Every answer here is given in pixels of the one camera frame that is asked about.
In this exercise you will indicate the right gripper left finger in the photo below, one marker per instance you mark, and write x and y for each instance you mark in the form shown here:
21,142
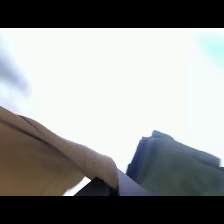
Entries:
96,188

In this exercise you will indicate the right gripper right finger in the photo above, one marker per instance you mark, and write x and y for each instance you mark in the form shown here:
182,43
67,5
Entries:
128,187

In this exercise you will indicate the tan garment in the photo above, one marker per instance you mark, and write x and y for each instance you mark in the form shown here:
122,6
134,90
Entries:
40,160

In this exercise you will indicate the dark green garment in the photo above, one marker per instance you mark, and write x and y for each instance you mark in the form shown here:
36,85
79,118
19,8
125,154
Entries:
176,166

